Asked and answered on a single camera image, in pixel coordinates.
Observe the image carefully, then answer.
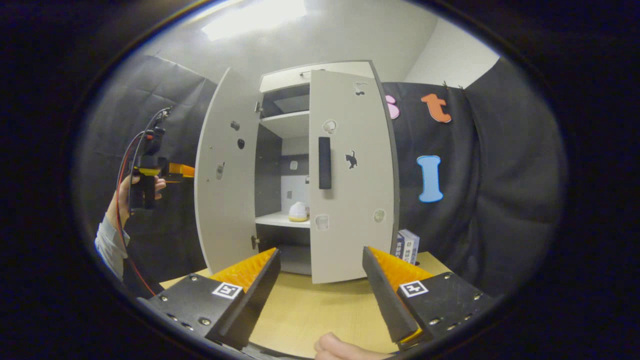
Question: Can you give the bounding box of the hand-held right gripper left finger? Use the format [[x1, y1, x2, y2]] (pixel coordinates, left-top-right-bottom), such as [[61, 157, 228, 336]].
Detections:
[[139, 246, 282, 351]]

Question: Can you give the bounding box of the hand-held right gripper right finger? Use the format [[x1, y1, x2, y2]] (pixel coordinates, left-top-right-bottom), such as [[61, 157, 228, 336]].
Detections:
[[361, 245, 497, 351]]

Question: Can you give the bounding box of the white cabinet door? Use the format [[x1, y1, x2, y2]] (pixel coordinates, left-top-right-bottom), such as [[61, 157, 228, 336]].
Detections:
[[308, 69, 396, 285], [194, 67, 262, 276]]

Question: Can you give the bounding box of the white shoe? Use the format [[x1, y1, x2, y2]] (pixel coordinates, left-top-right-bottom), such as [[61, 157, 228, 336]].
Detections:
[[288, 201, 310, 223]]

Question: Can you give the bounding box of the white shoe cabinet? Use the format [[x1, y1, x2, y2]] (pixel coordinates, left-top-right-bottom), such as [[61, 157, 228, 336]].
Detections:
[[252, 60, 401, 277]]

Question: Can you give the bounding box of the black backdrop cloth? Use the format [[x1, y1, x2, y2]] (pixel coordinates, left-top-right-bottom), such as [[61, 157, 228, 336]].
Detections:
[[75, 52, 568, 298]]

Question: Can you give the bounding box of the red gripper cable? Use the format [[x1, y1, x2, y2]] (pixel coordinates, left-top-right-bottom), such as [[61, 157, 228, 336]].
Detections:
[[115, 131, 158, 297]]

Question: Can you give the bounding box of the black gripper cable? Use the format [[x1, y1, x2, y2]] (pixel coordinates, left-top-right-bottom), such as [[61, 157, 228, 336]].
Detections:
[[127, 106, 173, 201]]

